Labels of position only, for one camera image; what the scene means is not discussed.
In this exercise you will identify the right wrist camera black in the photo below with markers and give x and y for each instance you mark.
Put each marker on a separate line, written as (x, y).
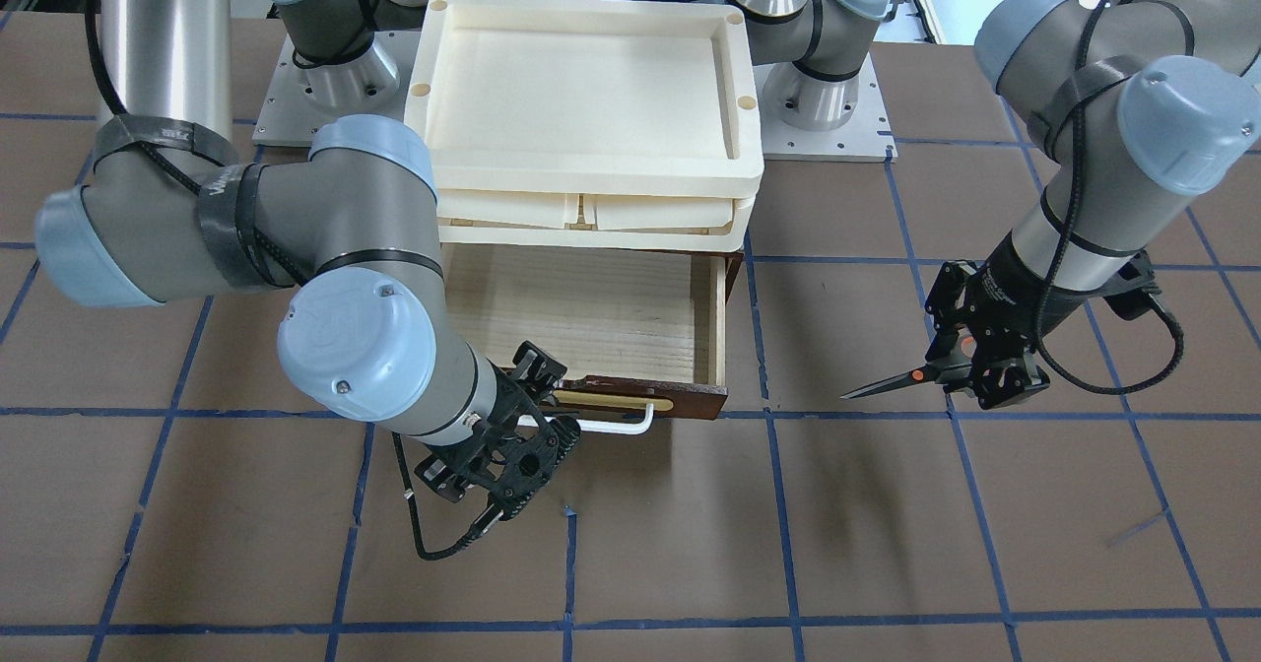
(441, 479)

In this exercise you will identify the grey orange scissors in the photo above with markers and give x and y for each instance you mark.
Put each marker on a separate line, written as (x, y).
(948, 363)

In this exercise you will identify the wooden drawer with white handle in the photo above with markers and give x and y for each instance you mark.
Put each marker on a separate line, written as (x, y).
(637, 331)

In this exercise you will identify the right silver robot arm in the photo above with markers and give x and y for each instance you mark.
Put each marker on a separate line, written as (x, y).
(170, 214)

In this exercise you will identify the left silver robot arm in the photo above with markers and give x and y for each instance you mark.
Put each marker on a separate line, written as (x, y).
(1145, 105)

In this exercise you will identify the dark brown wooden cabinet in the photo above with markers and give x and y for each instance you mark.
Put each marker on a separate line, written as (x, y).
(733, 264)

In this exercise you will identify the cream plastic tray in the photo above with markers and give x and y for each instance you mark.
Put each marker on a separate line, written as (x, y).
(589, 123)

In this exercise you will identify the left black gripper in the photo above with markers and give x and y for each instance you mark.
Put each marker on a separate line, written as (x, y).
(1005, 299)

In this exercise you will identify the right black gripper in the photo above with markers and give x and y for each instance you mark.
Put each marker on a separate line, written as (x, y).
(509, 408)

